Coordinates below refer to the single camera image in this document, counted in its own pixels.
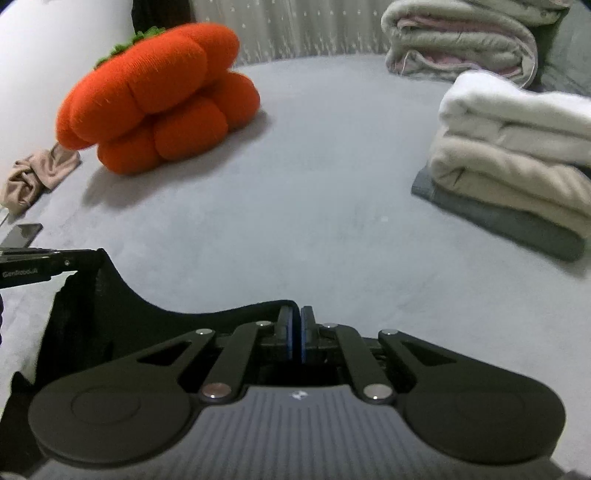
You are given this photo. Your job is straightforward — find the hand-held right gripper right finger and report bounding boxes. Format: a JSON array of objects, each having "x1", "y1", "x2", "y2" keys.
[{"x1": 300, "y1": 306, "x2": 455, "y2": 406}]

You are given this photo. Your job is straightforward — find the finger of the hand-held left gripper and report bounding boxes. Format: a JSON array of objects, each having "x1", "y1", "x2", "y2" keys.
[{"x1": 48, "y1": 248, "x2": 101, "y2": 280}]

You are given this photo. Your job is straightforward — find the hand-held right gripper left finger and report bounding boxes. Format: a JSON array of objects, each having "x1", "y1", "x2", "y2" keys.
[{"x1": 136, "y1": 306, "x2": 300, "y2": 404}]

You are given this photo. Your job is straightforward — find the black garment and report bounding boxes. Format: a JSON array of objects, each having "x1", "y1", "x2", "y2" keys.
[{"x1": 0, "y1": 248, "x2": 301, "y2": 462}]

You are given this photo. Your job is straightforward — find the black smartphone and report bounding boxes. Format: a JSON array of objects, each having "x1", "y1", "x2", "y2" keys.
[{"x1": 0, "y1": 223, "x2": 44, "y2": 250}]

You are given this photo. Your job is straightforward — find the beige crumpled cloth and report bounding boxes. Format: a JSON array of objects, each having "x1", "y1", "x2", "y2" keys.
[{"x1": 0, "y1": 143, "x2": 81, "y2": 217}]

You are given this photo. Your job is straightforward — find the orange pumpkin plush pillow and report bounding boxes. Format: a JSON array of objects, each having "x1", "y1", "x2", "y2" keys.
[{"x1": 55, "y1": 23, "x2": 262, "y2": 176}]

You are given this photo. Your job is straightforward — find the grey folded garment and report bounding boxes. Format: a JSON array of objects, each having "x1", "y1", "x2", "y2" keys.
[{"x1": 411, "y1": 166, "x2": 586, "y2": 263}]

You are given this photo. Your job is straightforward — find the beige folded garment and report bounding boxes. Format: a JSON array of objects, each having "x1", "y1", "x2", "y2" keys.
[{"x1": 427, "y1": 127, "x2": 591, "y2": 241}]

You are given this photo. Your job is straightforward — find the grey dotted curtain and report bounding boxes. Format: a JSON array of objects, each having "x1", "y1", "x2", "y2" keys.
[{"x1": 190, "y1": 0, "x2": 395, "y2": 65}]

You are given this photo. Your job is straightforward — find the white folded garment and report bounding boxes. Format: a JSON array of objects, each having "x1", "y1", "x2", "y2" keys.
[{"x1": 438, "y1": 70, "x2": 591, "y2": 164}]

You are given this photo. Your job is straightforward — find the grey folded quilt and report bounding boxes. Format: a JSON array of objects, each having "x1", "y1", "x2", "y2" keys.
[{"x1": 381, "y1": 0, "x2": 573, "y2": 88}]

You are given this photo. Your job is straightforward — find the green cloth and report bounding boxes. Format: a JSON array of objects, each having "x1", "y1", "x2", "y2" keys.
[{"x1": 533, "y1": 2, "x2": 591, "y2": 99}]

